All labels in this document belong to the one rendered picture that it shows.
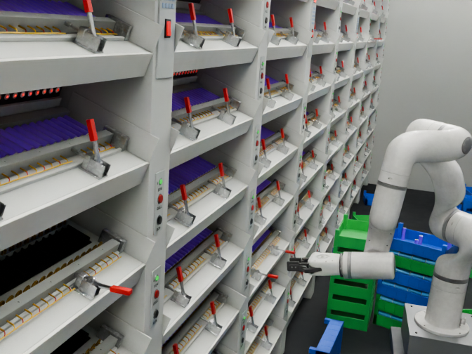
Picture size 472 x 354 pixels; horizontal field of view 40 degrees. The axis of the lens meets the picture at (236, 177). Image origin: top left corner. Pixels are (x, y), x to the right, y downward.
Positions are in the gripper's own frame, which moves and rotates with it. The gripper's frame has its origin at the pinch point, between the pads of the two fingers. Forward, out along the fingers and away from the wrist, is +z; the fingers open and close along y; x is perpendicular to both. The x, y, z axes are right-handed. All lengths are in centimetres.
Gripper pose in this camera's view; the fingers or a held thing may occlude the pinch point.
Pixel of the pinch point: (294, 264)
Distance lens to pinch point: 210.4
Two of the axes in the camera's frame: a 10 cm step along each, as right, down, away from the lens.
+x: 0.9, 9.8, 1.8
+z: -9.5, 0.3, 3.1
